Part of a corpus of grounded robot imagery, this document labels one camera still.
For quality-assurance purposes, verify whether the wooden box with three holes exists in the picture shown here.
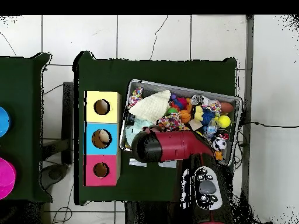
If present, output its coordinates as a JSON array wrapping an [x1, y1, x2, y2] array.
[[84, 90, 123, 187]]

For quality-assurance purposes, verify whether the silver mesh bin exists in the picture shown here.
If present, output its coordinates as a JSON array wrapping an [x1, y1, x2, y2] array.
[[119, 79, 244, 166]]

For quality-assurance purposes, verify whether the mint green cloth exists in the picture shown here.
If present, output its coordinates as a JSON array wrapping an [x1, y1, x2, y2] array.
[[124, 117, 153, 148]]

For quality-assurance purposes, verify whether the cream waffle cloth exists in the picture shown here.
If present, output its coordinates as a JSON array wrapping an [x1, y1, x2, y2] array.
[[128, 89, 172, 124]]

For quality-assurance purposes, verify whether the confetti print cloth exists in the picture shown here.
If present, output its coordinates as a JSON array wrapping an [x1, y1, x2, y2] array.
[[158, 113, 185, 132]]

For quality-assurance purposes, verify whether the polka dot cloth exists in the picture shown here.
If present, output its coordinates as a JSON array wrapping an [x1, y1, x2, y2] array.
[[128, 86, 144, 108]]

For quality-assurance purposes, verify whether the orange toy basketball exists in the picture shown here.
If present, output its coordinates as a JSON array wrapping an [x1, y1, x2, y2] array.
[[179, 109, 192, 124]]

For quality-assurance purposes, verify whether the white tape label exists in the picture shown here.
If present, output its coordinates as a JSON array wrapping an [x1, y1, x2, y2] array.
[[158, 160, 178, 169], [128, 158, 147, 167]]

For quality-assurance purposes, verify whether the black and white soccer ball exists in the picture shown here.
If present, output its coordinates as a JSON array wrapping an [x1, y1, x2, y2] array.
[[211, 136, 228, 152]]

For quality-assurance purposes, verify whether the yellow ball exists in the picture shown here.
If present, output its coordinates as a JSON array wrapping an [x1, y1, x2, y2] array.
[[217, 114, 231, 128]]

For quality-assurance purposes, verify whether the dark green side table cloth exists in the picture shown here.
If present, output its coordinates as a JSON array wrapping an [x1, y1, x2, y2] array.
[[0, 52, 51, 202]]

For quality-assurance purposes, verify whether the blue round disc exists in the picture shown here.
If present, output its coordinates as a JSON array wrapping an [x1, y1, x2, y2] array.
[[0, 106, 12, 138]]

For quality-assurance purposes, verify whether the magenta round disc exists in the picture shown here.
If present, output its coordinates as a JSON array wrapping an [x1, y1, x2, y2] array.
[[0, 157, 17, 201]]

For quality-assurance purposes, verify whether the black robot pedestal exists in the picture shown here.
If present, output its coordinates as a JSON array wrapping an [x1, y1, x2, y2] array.
[[124, 201, 183, 224]]

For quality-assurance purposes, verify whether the black floor cable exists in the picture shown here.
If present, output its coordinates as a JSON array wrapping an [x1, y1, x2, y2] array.
[[242, 121, 299, 128]]

